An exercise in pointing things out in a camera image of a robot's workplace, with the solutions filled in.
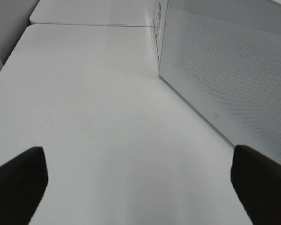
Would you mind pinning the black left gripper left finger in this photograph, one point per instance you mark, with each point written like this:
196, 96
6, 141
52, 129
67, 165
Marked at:
23, 181

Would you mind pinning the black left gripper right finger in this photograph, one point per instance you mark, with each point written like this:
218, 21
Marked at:
256, 180

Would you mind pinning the white microwave door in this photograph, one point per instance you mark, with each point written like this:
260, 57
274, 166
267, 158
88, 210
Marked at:
224, 58

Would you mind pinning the white microwave oven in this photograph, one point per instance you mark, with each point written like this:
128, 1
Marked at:
159, 23

